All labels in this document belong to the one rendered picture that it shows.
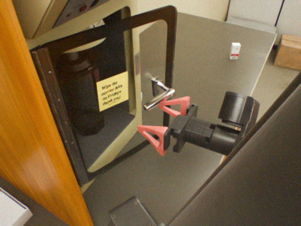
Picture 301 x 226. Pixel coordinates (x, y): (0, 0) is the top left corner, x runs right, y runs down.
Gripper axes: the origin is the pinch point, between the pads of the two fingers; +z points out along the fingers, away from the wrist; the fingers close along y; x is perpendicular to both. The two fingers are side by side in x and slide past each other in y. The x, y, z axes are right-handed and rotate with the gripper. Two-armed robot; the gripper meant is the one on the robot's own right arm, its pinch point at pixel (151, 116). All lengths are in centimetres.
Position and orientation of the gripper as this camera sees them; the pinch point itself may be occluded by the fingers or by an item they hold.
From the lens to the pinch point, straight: 57.4
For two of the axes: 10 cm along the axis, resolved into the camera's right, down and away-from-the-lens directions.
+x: 0.2, 7.8, 6.3
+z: -8.8, -2.8, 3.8
